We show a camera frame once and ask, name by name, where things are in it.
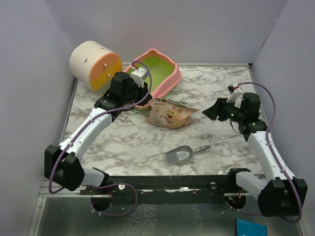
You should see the pink green litter box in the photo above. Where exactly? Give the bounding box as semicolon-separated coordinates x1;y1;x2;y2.
136;49;182;98

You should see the cream orange cylindrical cat house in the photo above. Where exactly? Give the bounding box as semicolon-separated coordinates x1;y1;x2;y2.
69;41;123;93

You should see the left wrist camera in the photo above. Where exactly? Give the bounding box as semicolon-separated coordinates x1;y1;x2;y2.
130;67;148;88

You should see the aluminium frame rail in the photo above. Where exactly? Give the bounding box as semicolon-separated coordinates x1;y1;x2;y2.
38;177;83;197

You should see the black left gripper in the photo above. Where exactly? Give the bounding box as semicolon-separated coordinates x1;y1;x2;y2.
122;79;153;107

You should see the cat litter bag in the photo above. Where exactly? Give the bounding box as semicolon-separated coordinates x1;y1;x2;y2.
146;98;199;129

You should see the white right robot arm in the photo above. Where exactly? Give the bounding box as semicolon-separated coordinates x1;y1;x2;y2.
202;92;308;220

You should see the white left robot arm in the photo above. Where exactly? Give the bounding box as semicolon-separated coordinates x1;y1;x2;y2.
44;67;152;194

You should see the blue card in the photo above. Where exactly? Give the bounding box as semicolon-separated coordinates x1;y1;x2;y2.
236;219;267;236

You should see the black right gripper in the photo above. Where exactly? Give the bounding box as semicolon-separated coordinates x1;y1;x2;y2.
203;97;246;123

